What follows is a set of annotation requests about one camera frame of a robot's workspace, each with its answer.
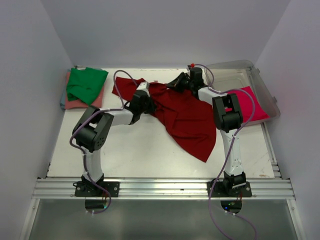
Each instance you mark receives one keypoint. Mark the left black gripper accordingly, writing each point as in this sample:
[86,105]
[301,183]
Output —
[153,106]

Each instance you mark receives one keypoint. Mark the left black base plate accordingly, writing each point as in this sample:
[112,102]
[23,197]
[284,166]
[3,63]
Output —
[112,188]

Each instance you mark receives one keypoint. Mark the folded light blue t-shirt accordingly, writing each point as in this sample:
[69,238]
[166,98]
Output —
[63,101]

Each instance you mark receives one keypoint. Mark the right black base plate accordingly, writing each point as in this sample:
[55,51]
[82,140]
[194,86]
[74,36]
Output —
[220,191]

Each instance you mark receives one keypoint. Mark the folded salmon pink t-shirt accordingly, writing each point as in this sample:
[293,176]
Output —
[80,104]

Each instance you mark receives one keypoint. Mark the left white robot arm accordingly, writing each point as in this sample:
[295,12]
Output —
[90,134]

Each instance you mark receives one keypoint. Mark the magenta folded t-shirt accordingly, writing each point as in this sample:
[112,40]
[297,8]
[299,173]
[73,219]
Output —
[246,105]

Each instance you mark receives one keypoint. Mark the aluminium mounting rail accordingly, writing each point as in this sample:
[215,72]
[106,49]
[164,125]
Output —
[164,188]

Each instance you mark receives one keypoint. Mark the clear plastic storage bin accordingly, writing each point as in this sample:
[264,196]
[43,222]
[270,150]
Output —
[238,74]

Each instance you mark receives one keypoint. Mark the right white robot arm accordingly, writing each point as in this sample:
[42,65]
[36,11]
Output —
[228,118]

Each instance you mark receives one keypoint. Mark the dark red t-shirt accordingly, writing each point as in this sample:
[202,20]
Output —
[189,121]

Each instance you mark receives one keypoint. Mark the green t-shirt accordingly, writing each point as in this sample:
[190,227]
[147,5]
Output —
[85,84]

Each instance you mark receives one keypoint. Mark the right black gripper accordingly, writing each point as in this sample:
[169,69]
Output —
[176,84]

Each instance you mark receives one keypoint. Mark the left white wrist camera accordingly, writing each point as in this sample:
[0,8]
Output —
[144,86]

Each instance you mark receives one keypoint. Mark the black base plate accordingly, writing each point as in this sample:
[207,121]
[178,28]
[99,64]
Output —
[220,191]
[112,188]

